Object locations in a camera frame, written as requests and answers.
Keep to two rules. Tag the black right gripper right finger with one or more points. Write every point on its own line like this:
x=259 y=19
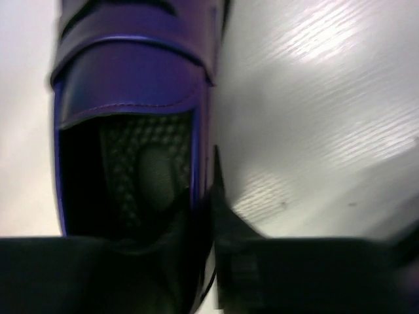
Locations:
x=358 y=256

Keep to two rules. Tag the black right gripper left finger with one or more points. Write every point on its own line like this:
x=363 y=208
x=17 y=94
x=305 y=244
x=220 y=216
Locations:
x=91 y=275

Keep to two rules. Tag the purple shoe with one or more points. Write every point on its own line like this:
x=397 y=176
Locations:
x=133 y=149

